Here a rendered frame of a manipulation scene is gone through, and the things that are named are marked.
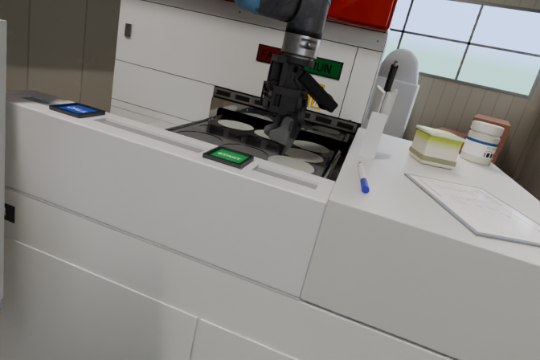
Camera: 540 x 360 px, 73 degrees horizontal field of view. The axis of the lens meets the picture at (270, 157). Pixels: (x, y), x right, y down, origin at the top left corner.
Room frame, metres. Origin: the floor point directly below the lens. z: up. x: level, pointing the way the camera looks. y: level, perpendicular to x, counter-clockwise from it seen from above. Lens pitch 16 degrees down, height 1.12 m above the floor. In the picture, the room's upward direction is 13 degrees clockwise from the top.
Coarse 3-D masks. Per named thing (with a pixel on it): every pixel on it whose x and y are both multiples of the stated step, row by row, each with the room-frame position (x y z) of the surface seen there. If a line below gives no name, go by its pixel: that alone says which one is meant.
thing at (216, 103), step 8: (216, 104) 1.11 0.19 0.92; (224, 104) 1.10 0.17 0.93; (232, 104) 1.09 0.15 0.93; (240, 104) 1.09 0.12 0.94; (216, 112) 1.10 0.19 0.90; (240, 112) 1.09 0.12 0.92; (248, 112) 1.08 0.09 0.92; (256, 112) 1.08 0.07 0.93; (264, 112) 1.07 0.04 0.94; (272, 112) 1.07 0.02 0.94; (272, 120) 1.06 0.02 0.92; (304, 128) 1.04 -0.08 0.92; (312, 128) 1.04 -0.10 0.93; (320, 128) 1.03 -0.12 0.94; (328, 128) 1.03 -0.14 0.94; (328, 136) 1.02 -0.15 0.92; (336, 136) 1.02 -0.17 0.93; (344, 136) 1.01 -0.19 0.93; (352, 136) 1.01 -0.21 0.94; (344, 160) 1.01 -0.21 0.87
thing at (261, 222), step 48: (48, 96) 0.60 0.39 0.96; (48, 144) 0.51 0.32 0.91; (96, 144) 0.49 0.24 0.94; (144, 144) 0.47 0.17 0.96; (192, 144) 0.52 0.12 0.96; (48, 192) 0.50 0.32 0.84; (96, 192) 0.49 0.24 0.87; (144, 192) 0.47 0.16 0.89; (192, 192) 0.45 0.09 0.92; (240, 192) 0.44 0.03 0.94; (288, 192) 0.42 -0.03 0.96; (192, 240) 0.45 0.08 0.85; (240, 240) 0.43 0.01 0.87; (288, 240) 0.42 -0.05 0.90; (288, 288) 0.41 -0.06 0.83
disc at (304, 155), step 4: (292, 148) 0.88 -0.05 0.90; (288, 152) 0.83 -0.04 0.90; (292, 152) 0.84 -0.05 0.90; (296, 152) 0.84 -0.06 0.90; (300, 152) 0.85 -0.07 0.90; (304, 152) 0.86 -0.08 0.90; (308, 152) 0.87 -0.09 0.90; (292, 156) 0.80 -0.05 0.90; (296, 156) 0.81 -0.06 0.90; (300, 156) 0.82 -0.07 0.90; (304, 156) 0.82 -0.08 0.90; (308, 156) 0.83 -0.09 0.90; (312, 156) 0.84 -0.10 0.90; (316, 156) 0.85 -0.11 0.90; (304, 160) 0.79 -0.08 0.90; (308, 160) 0.80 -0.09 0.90; (312, 160) 0.81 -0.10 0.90; (316, 160) 0.81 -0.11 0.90; (320, 160) 0.82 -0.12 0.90
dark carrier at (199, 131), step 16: (192, 128) 0.85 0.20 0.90; (208, 128) 0.88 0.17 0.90; (224, 128) 0.92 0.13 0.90; (256, 128) 1.01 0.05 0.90; (224, 144) 0.77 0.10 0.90; (240, 144) 0.80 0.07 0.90; (256, 144) 0.84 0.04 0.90; (272, 144) 0.87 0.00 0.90; (320, 144) 0.99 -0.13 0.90; (320, 176) 0.70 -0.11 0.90
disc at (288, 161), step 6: (276, 156) 0.77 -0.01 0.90; (282, 156) 0.78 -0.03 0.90; (276, 162) 0.72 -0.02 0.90; (282, 162) 0.73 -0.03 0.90; (288, 162) 0.74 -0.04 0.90; (294, 162) 0.75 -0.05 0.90; (300, 162) 0.76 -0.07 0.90; (306, 162) 0.77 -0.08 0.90; (294, 168) 0.71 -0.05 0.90; (300, 168) 0.72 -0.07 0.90; (306, 168) 0.73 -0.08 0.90; (312, 168) 0.74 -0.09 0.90
